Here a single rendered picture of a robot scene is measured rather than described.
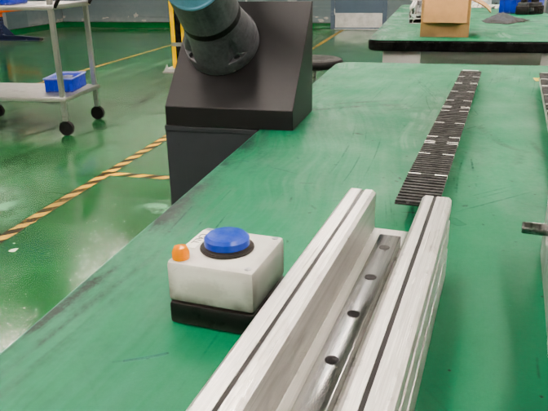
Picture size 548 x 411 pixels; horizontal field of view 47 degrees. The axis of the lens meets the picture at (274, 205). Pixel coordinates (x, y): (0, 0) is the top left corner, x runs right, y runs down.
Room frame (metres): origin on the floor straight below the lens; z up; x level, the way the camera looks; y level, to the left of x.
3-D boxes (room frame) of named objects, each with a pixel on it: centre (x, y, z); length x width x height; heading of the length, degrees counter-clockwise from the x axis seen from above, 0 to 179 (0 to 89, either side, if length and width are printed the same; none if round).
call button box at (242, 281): (0.50, 0.03, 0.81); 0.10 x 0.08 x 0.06; 70
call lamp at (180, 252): (0.49, 0.08, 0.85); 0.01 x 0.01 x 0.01
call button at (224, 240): (0.51, 0.04, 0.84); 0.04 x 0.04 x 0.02
